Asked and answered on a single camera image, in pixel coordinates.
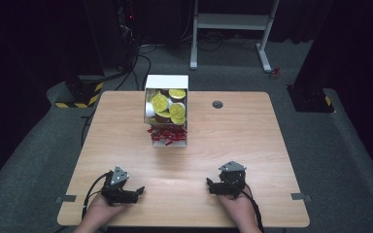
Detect black yellow striped stand base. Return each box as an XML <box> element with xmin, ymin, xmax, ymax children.
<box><xmin>54</xmin><ymin>75</ymin><xmax>106</xmax><ymax>110</ymax></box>

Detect red chili peppers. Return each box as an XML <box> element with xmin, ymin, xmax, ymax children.
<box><xmin>147</xmin><ymin>125</ymin><xmax>188</xmax><ymax>147</ymax></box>

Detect person's left hand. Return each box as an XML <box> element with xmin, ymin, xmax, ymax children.
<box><xmin>83</xmin><ymin>193</ymin><xmax>128</xmax><ymax>228</ymax></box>

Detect dark equipment rack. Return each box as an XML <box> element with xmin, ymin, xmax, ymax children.
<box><xmin>115</xmin><ymin>0</ymin><xmax>142</xmax><ymax>71</ymax></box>

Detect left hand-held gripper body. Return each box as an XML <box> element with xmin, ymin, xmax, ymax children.
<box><xmin>100</xmin><ymin>165</ymin><xmax>138</xmax><ymax>208</ymax></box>

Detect dark stand base yellow mark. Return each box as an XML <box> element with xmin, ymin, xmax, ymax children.
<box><xmin>286</xmin><ymin>83</ymin><xmax>336</xmax><ymax>114</ymax></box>

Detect person's right hand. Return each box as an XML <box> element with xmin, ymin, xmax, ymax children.
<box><xmin>218</xmin><ymin>184</ymin><xmax>257</xmax><ymax>229</ymax></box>

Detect grey tape strip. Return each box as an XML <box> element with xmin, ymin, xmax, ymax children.
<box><xmin>289</xmin><ymin>192</ymin><xmax>313</xmax><ymax>203</ymax></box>
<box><xmin>54</xmin><ymin>194</ymin><xmax>78</xmax><ymax>205</ymax></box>

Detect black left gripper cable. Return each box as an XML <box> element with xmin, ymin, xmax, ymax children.
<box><xmin>81</xmin><ymin>171</ymin><xmax>114</xmax><ymax>221</ymax></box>

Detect black cable beside table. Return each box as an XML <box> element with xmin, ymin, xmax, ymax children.
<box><xmin>80</xmin><ymin>110</ymin><xmax>97</xmax><ymax>149</ymax></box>

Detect pile of yellow-lidded cups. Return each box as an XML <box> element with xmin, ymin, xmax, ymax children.
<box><xmin>145</xmin><ymin>88</ymin><xmax>187</xmax><ymax>126</ymax></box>

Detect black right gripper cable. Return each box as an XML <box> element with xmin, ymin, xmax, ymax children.
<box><xmin>241</xmin><ymin>184</ymin><xmax>266</xmax><ymax>233</ymax></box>

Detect white two-tier dispenser box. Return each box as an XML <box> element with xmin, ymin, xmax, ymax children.
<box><xmin>143</xmin><ymin>74</ymin><xmax>189</xmax><ymax>149</ymax></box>

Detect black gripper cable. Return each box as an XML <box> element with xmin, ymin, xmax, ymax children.
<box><xmin>81</xmin><ymin>171</ymin><xmax>114</xmax><ymax>221</ymax></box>
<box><xmin>241</xmin><ymin>184</ymin><xmax>266</xmax><ymax>233</ymax></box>

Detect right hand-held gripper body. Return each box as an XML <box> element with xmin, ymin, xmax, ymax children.
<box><xmin>218</xmin><ymin>160</ymin><xmax>248</xmax><ymax>199</ymax></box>

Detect white metal stand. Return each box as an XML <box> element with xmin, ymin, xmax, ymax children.
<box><xmin>189</xmin><ymin>0</ymin><xmax>281</xmax><ymax>74</ymax></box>

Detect small red floor item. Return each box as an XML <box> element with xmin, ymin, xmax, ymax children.
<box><xmin>269</xmin><ymin>65</ymin><xmax>282</xmax><ymax>80</ymax></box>

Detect black floor cables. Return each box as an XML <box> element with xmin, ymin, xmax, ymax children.
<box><xmin>114</xmin><ymin>42</ymin><xmax>158</xmax><ymax>92</ymax></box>

